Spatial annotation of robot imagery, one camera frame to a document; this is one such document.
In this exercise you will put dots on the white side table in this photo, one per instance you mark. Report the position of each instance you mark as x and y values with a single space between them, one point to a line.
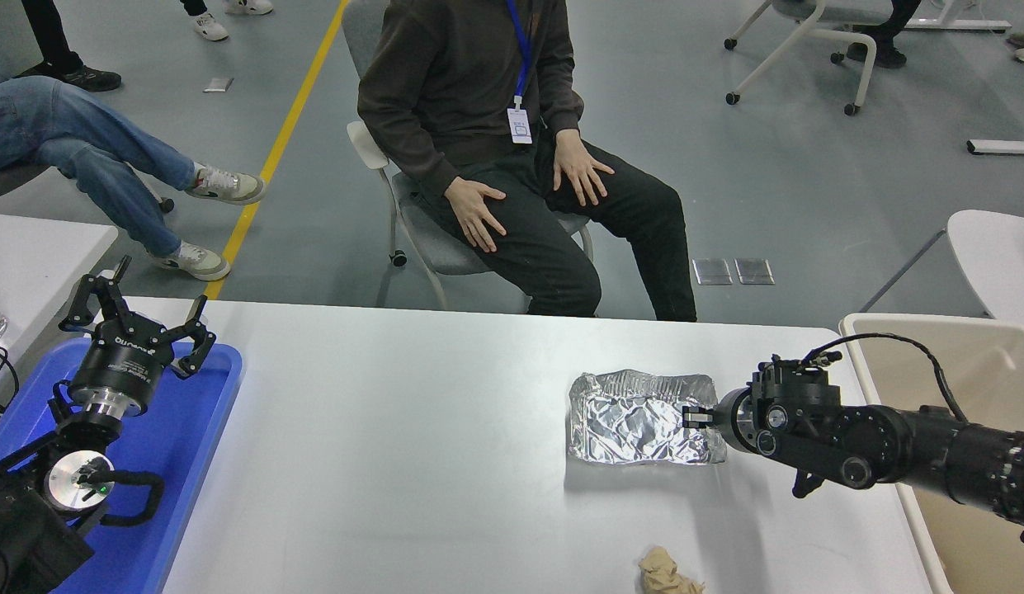
33 256

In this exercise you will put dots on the foil tray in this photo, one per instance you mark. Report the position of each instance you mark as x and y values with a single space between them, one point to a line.
627 421

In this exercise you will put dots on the person's right hand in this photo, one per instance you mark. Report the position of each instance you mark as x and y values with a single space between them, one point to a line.
477 210

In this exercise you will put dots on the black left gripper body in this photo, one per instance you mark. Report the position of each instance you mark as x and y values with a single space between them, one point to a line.
120 367

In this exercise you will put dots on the white rolling office chair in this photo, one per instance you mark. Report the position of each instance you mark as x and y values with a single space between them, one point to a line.
869 74

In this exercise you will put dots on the person's left hand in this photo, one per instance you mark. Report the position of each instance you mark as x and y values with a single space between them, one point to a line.
579 169

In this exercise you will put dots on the white desk foot bar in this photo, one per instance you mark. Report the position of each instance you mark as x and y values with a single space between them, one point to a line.
965 24

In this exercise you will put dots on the white floor bar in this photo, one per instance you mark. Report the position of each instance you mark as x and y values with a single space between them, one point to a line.
1002 147

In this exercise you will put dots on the grey laptop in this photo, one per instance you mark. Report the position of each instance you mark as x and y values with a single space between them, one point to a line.
8 41

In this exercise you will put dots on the person in black trousers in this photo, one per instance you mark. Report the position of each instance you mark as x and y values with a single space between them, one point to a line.
87 78

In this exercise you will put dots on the metal floor socket plate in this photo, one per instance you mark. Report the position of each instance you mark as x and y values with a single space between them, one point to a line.
755 271
713 271

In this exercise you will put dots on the tan paper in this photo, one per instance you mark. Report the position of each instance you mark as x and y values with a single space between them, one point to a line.
660 573

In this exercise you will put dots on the blue plastic tray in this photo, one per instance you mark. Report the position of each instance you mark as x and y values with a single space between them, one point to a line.
181 445

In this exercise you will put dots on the large pale bin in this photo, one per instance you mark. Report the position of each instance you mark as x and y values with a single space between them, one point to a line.
998 371

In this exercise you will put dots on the grey chair with metal legs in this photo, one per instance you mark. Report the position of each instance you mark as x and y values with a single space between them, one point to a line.
445 247

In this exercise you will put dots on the person in dark shoes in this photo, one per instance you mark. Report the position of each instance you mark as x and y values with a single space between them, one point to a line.
887 54

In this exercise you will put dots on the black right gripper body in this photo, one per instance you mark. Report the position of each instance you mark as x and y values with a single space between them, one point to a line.
728 421

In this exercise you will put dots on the seated person in jeans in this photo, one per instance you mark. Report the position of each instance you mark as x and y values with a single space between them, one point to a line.
66 124

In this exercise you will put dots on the person in white shoes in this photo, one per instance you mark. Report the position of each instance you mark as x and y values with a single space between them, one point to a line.
210 27

